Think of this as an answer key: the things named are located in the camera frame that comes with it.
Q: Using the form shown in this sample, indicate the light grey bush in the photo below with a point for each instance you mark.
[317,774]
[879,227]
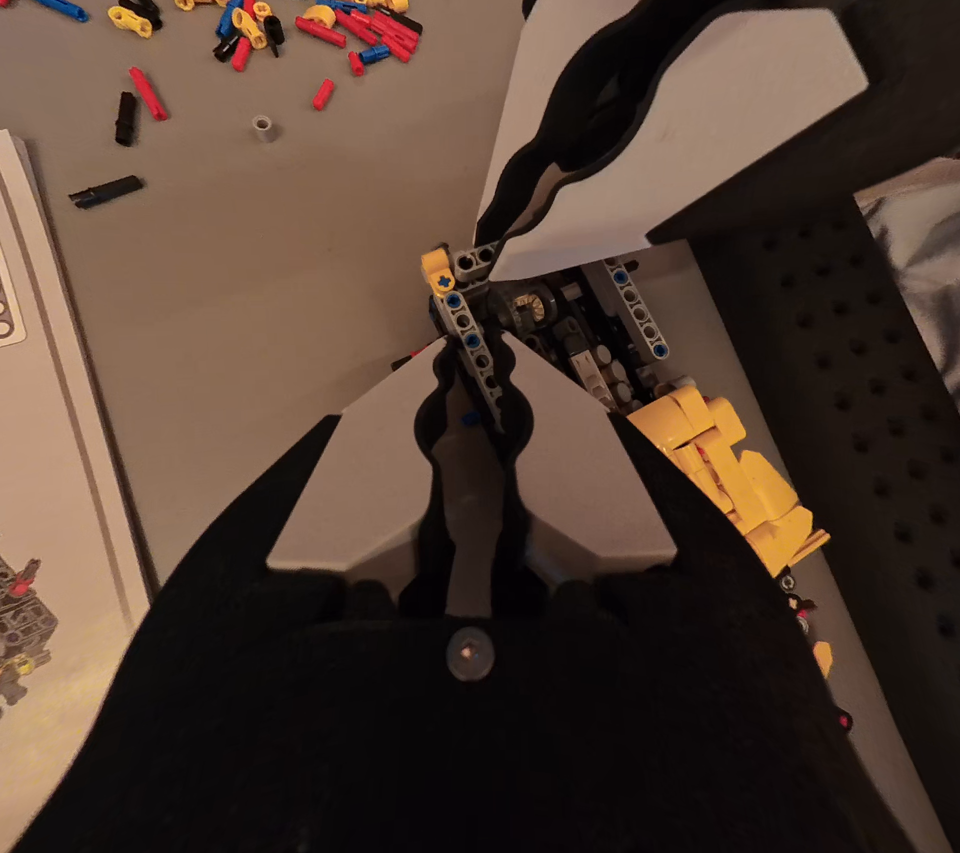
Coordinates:
[264,128]

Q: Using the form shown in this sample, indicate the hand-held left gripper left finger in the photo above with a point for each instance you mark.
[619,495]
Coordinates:
[360,493]

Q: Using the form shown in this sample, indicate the partly built toy car model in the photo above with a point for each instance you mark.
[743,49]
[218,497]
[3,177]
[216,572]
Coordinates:
[705,448]

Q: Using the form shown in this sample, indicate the grey desk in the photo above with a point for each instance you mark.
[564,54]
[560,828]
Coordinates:
[262,268]

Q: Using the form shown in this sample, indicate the black dimpled armrest pad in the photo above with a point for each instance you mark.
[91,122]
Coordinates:
[862,455]

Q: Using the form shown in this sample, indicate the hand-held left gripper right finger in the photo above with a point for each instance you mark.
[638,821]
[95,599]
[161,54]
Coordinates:
[592,493]

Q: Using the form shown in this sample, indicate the open instruction booklet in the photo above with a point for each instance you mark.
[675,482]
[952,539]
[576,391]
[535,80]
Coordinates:
[45,418]

